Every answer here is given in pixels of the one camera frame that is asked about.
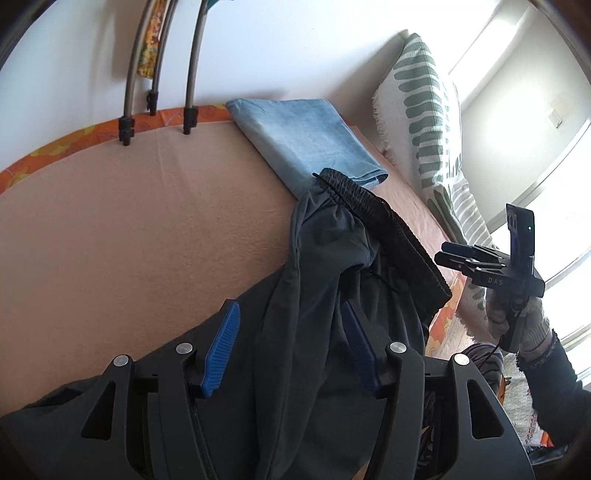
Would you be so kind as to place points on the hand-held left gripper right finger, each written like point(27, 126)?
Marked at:
point(358, 346)

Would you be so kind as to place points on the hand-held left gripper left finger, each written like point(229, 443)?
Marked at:
point(221, 350)

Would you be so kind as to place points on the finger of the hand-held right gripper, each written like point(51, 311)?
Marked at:
point(466, 250)
point(461, 265)

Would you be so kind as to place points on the dark grey pants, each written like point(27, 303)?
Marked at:
point(314, 277)

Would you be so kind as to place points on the person's right forearm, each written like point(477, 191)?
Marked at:
point(558, 392)

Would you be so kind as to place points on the person's right hand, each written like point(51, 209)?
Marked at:
point(535, 332)

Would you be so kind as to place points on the white framed window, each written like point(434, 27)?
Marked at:
point(503, 32)
point(568, 221)

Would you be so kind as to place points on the patterned floor rug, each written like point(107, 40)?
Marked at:
point(521, 406)

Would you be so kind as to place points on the white green patterned pillow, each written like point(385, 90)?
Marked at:
point(425, 101)

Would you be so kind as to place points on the bed with peach sheet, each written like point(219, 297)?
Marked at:
point(115, 230)

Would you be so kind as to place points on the folded light blue jeans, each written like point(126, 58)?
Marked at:
point(304, 134)

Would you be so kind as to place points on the metal tripod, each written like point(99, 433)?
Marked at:
point(125, 131)

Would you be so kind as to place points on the orange floral bedsheet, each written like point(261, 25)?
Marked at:
point(55, 150)

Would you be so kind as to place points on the colourful floral cloth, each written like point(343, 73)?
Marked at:
point(148, 57)

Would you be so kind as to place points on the white wall socket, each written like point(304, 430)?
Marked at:
point(556, 117)

